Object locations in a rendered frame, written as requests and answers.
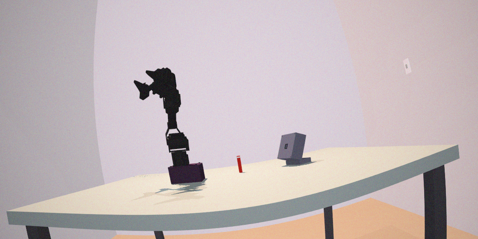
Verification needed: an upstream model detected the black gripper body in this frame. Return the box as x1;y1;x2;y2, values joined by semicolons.
139;67;171;100

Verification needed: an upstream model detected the grey sloped panel with square hole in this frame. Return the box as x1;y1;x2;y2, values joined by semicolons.
277;132;311;165

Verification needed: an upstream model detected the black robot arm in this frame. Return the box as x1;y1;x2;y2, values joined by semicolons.
163;73;190;167

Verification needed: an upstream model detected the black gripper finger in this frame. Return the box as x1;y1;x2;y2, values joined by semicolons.
134;80;146;96
146;69;164;84

